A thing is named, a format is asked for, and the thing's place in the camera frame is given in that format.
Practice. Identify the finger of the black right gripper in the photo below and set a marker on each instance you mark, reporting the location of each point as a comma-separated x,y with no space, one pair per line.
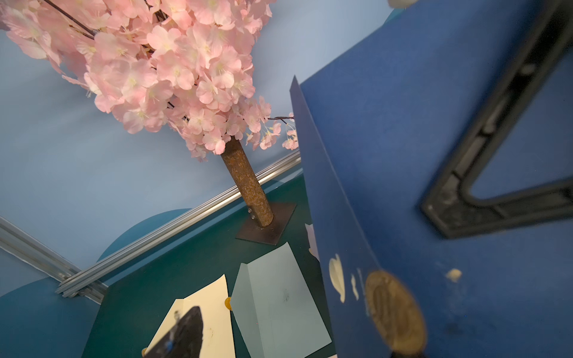
449,204

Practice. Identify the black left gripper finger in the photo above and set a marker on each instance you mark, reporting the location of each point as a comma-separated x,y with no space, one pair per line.
183,339

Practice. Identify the cream yellow envelope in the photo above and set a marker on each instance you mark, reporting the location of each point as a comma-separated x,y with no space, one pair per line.
218,339

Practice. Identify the light teal envelope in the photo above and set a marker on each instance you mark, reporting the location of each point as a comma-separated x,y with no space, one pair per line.
274,309

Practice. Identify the dark blue envelope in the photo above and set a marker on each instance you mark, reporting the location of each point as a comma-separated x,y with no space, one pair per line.
375,128

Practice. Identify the lavender envelope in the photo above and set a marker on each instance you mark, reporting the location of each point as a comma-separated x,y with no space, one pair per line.
311,237

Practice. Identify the pink blossom artificial tree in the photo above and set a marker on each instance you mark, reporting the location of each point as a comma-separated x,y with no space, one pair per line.
186,65

